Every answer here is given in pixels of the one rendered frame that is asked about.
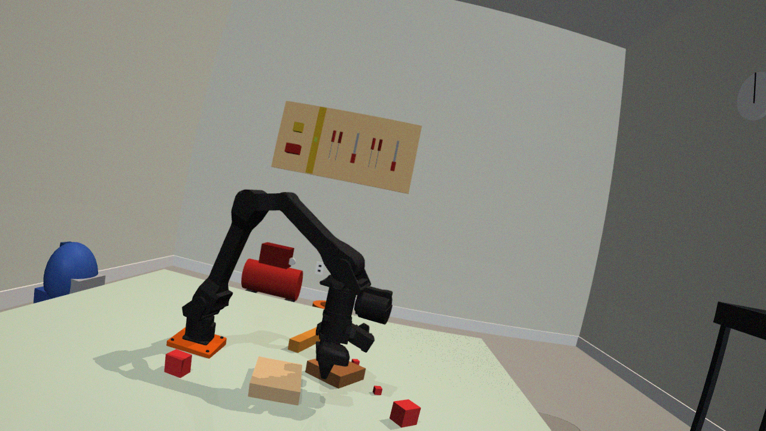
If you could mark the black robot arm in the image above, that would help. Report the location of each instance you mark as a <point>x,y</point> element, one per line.
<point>346,265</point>

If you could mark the orange long bar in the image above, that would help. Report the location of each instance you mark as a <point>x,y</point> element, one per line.
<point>303,341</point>

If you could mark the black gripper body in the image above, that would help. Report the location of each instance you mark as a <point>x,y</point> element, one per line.
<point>331,331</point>

